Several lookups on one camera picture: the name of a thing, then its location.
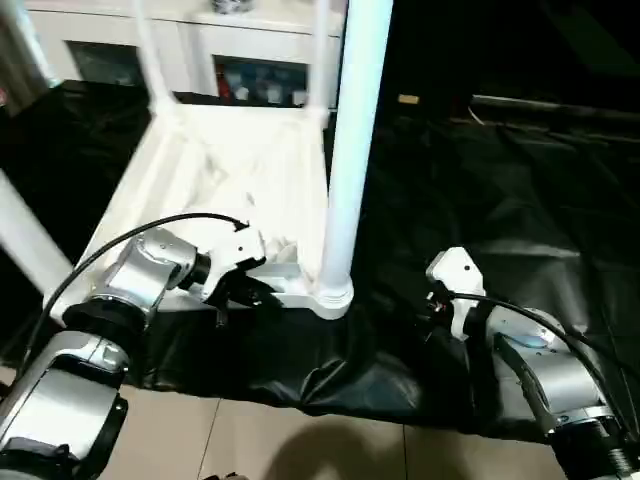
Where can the white plastic table top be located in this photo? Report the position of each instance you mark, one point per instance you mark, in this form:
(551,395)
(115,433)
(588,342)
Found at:
(250,170)

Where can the white plastic table leg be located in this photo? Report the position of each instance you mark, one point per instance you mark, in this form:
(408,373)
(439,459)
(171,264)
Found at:
(30,240)
(355,120)
(152,50)
(319,60)

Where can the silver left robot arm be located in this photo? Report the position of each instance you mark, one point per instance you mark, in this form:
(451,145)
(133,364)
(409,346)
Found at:
(140,275)

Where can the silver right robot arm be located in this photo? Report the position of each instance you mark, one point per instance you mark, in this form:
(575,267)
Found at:
(545,365)

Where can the black plastic mat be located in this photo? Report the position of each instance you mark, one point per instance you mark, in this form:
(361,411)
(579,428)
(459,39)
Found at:
(500,200)

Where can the small beige label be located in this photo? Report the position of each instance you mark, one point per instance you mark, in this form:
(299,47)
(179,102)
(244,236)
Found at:
(409,99)

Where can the white sideboard with glass doors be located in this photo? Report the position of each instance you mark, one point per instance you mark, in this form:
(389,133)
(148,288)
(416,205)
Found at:
(270,45)

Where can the dark object on cabinet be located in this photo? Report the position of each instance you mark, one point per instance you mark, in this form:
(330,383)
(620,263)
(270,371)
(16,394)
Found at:
(231,5)

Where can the grey curtain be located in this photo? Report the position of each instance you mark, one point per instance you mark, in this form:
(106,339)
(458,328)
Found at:
(22,45)

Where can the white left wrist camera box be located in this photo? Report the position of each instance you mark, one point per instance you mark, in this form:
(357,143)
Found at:
(238,250)

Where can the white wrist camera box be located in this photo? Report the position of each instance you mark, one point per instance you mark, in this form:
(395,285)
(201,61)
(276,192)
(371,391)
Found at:
(238,250)
(455,275)

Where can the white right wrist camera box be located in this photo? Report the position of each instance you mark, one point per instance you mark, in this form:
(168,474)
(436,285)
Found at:
(455,275)

